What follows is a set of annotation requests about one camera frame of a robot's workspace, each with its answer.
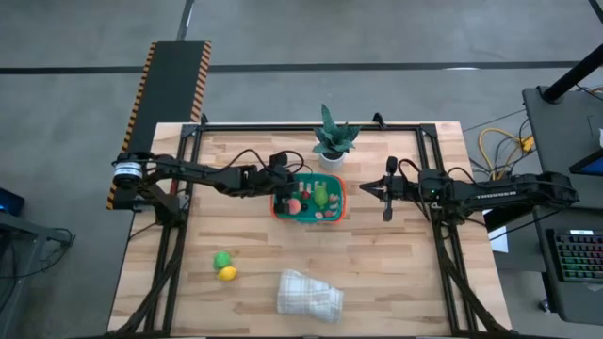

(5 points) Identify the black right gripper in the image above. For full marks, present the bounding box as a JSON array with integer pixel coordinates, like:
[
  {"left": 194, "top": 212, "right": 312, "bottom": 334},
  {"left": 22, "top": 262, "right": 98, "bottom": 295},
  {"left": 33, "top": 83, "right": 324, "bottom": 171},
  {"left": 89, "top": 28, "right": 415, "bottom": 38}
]
[{"left": 359, "top": 155, "right": 426, "bottom": 223}]

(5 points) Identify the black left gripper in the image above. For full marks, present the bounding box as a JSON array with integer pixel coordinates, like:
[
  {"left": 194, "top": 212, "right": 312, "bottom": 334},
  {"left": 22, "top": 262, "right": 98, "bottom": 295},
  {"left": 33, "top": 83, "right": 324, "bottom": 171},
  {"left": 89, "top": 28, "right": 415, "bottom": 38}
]
[{"left": 253, "top": 153, "right": 302, "bottom": 214}]

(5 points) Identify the teal plastic basket orange rim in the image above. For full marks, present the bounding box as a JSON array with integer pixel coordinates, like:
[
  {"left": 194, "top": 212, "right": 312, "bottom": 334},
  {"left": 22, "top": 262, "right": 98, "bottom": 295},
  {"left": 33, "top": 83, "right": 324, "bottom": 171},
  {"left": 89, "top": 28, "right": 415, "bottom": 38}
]
[{"left": 269, "top": 171, "right": 349, "bottom": 225}]

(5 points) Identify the green toy lime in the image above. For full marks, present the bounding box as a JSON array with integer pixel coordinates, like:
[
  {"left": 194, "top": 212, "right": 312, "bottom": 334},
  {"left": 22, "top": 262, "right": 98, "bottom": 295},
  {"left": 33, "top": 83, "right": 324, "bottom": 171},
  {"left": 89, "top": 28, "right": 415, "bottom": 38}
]
[{"left": 212, "top": 250, "right": 233, "bottom": 270}]

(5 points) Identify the snake plant in white pot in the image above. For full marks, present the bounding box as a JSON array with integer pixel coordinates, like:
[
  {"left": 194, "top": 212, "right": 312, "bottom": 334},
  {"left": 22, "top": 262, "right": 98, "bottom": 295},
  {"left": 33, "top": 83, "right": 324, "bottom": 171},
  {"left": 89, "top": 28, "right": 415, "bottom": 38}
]
[{"left": 310, "top": 103, "right": 364, "bottom": 172}]

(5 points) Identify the folded white checked towel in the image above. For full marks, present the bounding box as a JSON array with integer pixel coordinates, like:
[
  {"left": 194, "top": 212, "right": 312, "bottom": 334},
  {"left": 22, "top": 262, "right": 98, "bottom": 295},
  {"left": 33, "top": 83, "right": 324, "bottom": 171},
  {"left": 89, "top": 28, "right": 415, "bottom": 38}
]
[{"left": 276, "top": 268, "right": 345, "bottom": 325}]

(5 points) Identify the white paper sheet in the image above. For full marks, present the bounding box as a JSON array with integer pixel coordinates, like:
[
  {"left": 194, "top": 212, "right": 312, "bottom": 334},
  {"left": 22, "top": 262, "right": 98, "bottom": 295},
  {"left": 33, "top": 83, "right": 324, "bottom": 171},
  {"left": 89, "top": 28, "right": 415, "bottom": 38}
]
[{"left": 482, "top": 209, "right": 510, "bottom": 254}]

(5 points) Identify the black ramp with striped edges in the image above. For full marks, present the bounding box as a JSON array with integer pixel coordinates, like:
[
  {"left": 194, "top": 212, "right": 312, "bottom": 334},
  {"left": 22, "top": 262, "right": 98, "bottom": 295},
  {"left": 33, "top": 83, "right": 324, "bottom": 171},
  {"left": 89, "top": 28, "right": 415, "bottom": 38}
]
[{"left": 106, "top": 40, "right": 213, "bottom": 211}]

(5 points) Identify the grey side desk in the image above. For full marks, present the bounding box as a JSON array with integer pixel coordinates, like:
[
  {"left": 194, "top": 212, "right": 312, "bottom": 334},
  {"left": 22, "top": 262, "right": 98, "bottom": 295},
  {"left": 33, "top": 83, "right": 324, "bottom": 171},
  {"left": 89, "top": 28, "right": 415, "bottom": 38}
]
[{"left": 521, "top": 86, "right": 603, "bottom": 326}]

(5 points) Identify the backlit keyboard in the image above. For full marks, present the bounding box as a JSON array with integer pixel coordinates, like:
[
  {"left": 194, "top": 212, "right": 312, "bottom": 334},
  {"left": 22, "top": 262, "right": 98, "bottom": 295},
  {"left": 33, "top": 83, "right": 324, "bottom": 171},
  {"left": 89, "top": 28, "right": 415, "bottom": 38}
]
[{"left": 546, "top": 228, "right": 603, "bottom": 283}]

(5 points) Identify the blue lit screen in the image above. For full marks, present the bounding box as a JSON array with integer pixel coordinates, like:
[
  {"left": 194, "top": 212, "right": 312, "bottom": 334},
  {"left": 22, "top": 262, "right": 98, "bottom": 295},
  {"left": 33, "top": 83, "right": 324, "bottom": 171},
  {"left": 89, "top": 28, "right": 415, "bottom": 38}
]
[{"left": 568, "top": 149, "right": 603, "bottom": 176}]

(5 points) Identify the dark device with blue light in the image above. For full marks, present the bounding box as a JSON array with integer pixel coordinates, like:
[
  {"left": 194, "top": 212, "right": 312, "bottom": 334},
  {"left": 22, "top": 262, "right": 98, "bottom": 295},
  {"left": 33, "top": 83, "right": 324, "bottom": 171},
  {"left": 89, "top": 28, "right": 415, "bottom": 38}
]
[{"left": 0, "top": 186, "right": 25, "bottom": 217}]

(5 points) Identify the yellow cable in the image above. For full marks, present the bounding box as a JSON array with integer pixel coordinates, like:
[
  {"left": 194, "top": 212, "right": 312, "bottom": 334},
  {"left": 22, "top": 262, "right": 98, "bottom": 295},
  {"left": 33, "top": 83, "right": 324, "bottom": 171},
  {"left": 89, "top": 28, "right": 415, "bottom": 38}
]
[{"left": 478, "top": 126, "right": 536, "bottom": 180}]

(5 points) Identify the dark side stand with cables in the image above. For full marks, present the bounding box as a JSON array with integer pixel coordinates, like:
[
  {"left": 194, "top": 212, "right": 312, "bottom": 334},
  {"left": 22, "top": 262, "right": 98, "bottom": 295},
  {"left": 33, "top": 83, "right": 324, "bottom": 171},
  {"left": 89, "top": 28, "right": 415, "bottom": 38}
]
[{"left": 0, "top": 211, "right": 76, "bottom": 339}]

